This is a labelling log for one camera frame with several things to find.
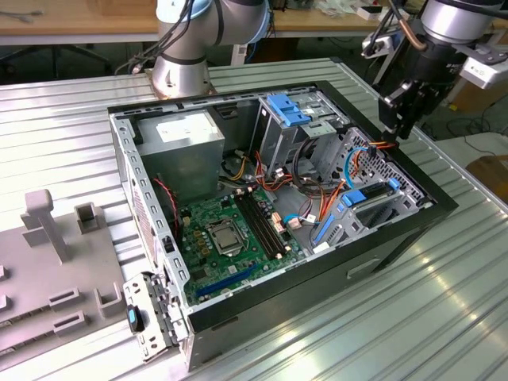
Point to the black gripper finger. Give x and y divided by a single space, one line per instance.
395 107
412 111

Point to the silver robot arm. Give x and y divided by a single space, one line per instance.
178 71

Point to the perforated metal disk bay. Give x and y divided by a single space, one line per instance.
347 228

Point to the brown cardboard box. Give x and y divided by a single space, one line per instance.
472 101
492 174

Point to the blue plastic drive latch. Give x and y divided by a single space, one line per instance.
285 109

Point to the silver optical drive cage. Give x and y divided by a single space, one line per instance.
278 139

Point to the black RAM slot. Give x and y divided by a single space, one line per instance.
271 219
256 225
266 221
261 223

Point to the black PC case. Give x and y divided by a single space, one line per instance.
317 301

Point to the silver CPU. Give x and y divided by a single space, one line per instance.
224 239

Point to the CPU socket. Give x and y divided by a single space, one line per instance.
209 228

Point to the silver power supply box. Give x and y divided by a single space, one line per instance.
178 158

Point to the green motherboard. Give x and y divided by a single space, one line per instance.
214 266

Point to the blue expansion slot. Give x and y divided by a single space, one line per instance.
226 282

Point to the black case fan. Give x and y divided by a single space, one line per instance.
176 228

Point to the wooden desk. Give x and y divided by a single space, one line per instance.
79 21

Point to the grey parts rack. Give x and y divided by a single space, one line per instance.
39 258

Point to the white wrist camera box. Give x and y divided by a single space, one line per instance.
383 43
482 73

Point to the blue plastic bay rail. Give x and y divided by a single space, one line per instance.
322 230

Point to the square brown base plate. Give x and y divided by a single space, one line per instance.
162 95

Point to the hinged metal slot bracket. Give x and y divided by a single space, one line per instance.
155 337

